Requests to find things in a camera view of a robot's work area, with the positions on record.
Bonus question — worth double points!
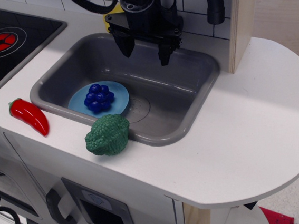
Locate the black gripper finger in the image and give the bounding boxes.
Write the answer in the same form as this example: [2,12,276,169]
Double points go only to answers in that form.
[158,41,175,66]
[113,32,135,57]

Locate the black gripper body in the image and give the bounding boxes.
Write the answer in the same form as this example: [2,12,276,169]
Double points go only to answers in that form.
[105,0,183,47]

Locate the blue toy blueberries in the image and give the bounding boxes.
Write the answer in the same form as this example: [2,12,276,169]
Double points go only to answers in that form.
[84,83,115,113]

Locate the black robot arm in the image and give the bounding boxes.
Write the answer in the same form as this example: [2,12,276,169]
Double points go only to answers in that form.
[105,0,183,66]

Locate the grey sink basin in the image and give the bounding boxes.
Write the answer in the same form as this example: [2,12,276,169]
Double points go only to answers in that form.
[30,33,220,146]

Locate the light blue plate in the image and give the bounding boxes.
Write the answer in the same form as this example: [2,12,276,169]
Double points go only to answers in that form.
[69,81,129,118]

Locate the yellow toy bell pepper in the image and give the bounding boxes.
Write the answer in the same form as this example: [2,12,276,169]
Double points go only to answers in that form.
[103,2,124,33]

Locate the black toy faucet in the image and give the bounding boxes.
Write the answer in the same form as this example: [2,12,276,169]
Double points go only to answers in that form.
[207,0,225,25]

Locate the green toy broccoli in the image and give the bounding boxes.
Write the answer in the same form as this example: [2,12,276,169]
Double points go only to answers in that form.
[85,114,130,155]

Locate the wooden side panel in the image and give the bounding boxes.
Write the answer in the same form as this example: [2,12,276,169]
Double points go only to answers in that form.
[228,0,256,73]

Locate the black toy stovetop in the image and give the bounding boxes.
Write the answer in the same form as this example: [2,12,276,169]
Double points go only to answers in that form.
[0,9,66,88]

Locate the red toy chili pepper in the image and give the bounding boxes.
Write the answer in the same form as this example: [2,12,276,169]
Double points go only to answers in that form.
[9,98,50,137]

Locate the grey oven door panel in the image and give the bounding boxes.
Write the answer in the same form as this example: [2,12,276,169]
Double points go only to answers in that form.
[62,178,134,224]

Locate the red cloth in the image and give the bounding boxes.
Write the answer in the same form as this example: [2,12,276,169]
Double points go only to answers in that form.
[260,207,295,224]

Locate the black oven door handle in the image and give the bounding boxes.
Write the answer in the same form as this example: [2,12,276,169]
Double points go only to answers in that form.
[45,189,77,224]

